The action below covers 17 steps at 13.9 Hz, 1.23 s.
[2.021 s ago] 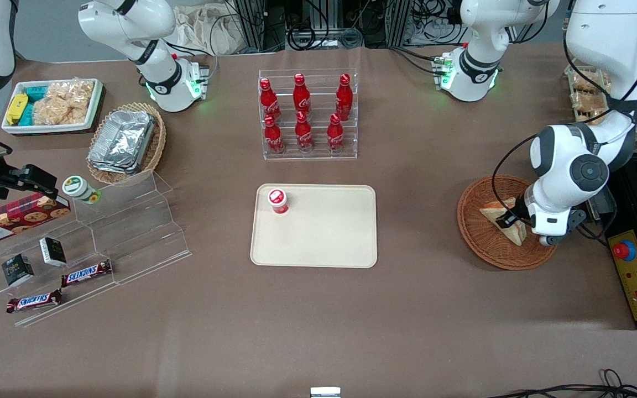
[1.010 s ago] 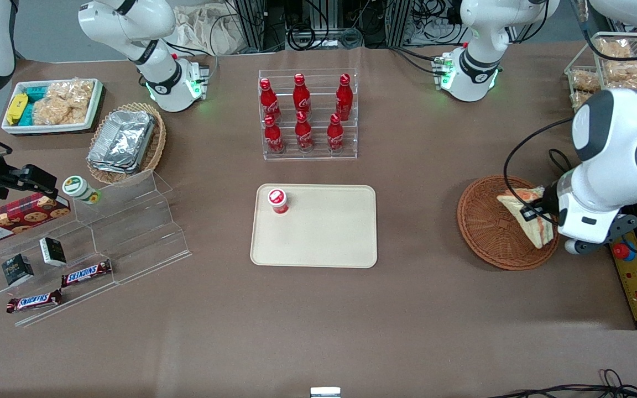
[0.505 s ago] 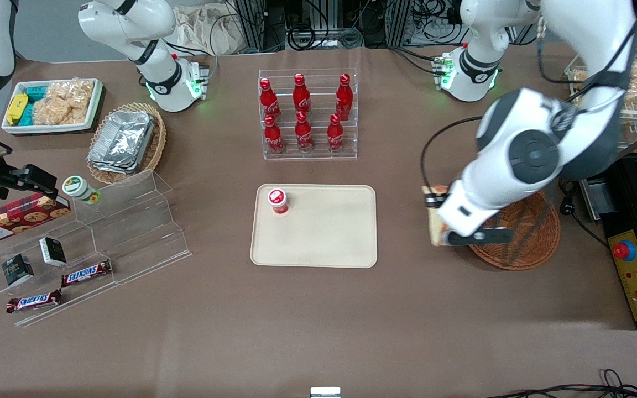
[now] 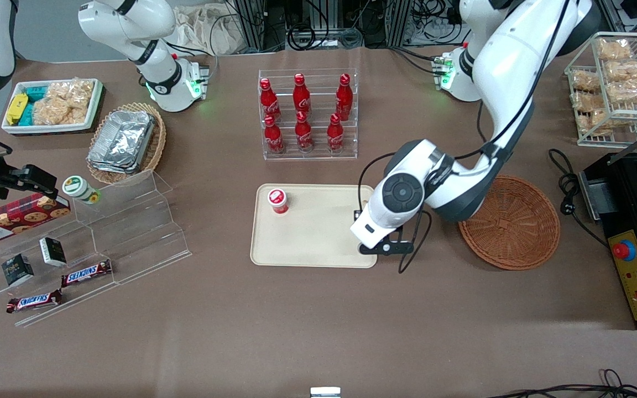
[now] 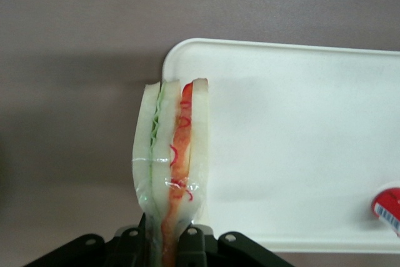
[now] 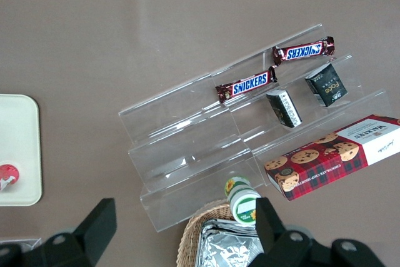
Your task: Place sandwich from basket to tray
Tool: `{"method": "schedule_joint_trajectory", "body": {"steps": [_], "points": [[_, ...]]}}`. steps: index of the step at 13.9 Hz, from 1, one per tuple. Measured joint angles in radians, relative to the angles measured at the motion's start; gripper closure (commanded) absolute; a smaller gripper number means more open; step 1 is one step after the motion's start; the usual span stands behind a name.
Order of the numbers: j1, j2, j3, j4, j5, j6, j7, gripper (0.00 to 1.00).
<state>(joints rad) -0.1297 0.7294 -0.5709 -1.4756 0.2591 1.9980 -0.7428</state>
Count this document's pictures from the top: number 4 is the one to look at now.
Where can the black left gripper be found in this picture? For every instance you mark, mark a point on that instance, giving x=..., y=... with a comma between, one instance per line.
x=355, y=216

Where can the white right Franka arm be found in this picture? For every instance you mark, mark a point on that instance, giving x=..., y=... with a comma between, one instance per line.
x=150, y=61

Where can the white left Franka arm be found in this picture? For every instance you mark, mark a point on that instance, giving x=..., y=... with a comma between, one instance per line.
x=512, y=66

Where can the beige plastic tray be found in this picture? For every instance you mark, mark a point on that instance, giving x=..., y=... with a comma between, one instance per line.
x=313, y=237

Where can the oval tan wicker basket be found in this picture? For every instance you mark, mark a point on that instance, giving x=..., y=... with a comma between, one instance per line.
x=158, y=141

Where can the round brown wicker basket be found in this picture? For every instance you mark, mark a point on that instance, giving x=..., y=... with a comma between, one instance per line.
x=512, y=226

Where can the green lidded white jar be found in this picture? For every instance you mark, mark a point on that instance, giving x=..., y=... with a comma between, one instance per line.
x=78, y=188

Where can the red cookie box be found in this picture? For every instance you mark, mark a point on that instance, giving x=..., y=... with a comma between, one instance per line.
x=20, y=218

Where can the white rectangular plastic bin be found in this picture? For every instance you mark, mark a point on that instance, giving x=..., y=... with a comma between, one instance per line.
x=47, y=129

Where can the teal snack packet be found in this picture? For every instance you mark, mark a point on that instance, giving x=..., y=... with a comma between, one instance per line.
x=27, y=115
x=36, y=91

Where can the small black box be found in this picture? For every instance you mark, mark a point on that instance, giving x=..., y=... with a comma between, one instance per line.
x=17, y=270
x=53, y=251

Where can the clear bag of crackers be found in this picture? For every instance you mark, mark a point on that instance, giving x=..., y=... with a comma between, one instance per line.
x=56, y=113
x=72, y=91

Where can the clear acrylic bottle rack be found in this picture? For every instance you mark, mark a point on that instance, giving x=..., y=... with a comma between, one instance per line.
x=318, y=156

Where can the yellow snack packet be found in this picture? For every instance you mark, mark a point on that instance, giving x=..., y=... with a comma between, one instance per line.
x=16, y=109

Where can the red capped small cup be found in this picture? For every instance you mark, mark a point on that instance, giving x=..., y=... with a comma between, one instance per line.
x=278, y=200

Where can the red cola bottle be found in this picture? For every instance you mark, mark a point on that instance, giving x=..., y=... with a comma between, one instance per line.
x=303, y=135
x=273, y=138
x=301, y=97
x=267, y=99
x=335, y=137
x=344, y=99

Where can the aluminium foil container stack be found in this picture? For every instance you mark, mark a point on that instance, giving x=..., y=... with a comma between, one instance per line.
x=122, y=141

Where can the Snickers chocolate bar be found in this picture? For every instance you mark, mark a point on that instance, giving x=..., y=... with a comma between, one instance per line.
x=34, y=301
x=86, y=273

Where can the clear acrylic stepped shelf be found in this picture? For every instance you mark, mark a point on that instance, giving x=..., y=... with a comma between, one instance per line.
x=130, y=232

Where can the beige cloth bag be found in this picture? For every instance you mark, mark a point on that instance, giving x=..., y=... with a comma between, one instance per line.
x=202, y=30

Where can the fried snack clear bag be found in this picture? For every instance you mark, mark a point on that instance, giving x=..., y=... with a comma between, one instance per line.
x=628, y=70
x=631, y=91
x=600, y=124
x=585, y=82
x=588, y=101
x=612, y=50

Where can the aluminium profile post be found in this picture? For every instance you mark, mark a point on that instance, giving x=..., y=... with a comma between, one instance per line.
x=252, y=25
x=401, y=22

